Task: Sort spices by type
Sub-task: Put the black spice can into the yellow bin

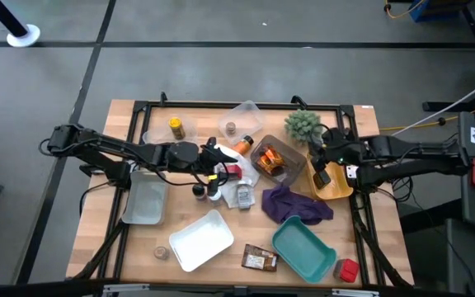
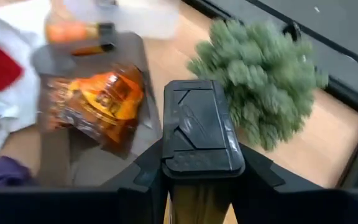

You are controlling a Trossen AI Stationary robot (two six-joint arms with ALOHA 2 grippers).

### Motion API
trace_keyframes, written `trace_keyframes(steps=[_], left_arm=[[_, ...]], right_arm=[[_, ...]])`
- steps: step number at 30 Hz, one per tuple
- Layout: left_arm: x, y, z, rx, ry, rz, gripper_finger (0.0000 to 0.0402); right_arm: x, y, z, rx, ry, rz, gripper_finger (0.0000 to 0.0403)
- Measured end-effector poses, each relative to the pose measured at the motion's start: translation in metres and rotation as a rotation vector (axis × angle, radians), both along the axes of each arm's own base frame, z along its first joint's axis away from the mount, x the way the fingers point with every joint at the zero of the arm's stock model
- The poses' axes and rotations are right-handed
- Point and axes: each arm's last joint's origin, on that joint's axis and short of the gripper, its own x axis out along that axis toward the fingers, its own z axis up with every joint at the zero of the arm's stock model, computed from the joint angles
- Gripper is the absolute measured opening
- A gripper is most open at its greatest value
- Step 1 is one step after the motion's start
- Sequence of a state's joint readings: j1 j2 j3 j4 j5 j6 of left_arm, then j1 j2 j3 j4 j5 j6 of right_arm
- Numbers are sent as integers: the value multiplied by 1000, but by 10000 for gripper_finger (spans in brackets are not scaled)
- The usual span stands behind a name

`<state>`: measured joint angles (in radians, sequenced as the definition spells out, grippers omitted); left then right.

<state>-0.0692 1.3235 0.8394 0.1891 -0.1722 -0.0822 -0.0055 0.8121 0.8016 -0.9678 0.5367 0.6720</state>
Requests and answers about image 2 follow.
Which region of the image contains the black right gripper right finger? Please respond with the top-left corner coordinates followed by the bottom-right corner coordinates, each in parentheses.
top-left (231, 144), bottom-right (358, 224)

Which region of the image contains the brown spice packet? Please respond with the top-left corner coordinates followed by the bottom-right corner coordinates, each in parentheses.
top-left (39, 63), bottom-right (145, 159)

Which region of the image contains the orange spice bottle black cap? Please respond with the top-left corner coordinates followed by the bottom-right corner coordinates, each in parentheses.
top-left (44, 21), bottom-right (117, 45)

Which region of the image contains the smoky translucent plastic bin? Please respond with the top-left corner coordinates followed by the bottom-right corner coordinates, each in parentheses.
top-left (31, 30), bottom-right (164, 187)

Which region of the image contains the purple cloth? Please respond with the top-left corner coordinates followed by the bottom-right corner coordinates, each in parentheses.
top-left (0, 155), bottom-right (35, 191)

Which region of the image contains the green artificial succulent plant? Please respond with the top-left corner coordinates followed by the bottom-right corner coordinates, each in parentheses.
top-left (186, 17), bottom-right (329, 152)

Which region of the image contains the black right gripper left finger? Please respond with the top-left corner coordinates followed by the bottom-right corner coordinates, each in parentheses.
top-left (0, 139), bottom-right (169, 224)

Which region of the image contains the clear plastic bin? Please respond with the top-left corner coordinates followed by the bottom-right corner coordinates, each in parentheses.
top-left (50, 0), bottom-right (181, 40)

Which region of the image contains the white cloth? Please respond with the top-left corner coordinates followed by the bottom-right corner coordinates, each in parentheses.
top-left (0, 0), bottom-right (54, 166)

